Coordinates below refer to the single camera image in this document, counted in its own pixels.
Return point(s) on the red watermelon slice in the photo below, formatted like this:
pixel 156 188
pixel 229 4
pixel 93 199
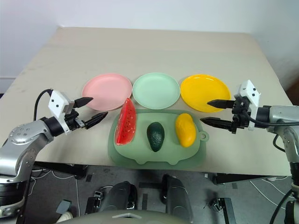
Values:
pixel 126 123

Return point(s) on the black metal stand foot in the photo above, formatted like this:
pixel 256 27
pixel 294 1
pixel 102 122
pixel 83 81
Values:
pixel 93 204
pixel 225 210

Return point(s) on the dark green avocado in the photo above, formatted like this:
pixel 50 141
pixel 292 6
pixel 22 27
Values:
pixel 155 137

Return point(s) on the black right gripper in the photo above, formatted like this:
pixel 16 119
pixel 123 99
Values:
pixel 239 116

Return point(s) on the pink plate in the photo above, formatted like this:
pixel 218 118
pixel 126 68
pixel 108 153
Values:
pixel 105 89

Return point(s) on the light green plate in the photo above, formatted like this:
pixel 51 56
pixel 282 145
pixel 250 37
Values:
pixel 156 89

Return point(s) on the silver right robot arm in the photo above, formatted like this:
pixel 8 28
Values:
pixel 282 116

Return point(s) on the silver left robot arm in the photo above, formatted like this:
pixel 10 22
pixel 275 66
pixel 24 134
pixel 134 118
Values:
pixel 21 137

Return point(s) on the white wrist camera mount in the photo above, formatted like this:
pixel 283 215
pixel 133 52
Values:
pixel 57 101
pixel 251 92

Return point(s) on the black table frame bar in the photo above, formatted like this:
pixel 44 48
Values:
pixel 63 169
pixel 247 178

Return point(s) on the grey rounded robot body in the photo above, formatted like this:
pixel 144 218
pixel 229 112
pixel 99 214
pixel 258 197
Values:
pixel 121 219

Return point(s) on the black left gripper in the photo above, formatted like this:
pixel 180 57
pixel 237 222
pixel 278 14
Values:
pixel 73 121

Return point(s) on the yellow plate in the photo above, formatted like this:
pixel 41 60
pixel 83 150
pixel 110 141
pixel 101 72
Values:
pixel 203 91

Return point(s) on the green silicone tray mat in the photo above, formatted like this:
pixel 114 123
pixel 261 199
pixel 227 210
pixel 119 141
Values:
pixel 140 154

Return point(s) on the grey floor block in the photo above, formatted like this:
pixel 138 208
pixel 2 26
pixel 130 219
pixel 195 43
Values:
pixel 63 206

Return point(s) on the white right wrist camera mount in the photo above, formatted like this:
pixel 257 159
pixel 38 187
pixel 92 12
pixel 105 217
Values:
pixel 251 92

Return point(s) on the dark rounded shape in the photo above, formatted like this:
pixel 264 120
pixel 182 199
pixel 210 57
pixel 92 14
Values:
pixel 177 198
pixel 119 196

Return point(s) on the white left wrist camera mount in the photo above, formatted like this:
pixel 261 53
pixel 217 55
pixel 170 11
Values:
pixel 57 101

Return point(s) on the yellow mango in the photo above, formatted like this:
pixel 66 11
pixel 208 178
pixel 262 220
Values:
pixel 185 130

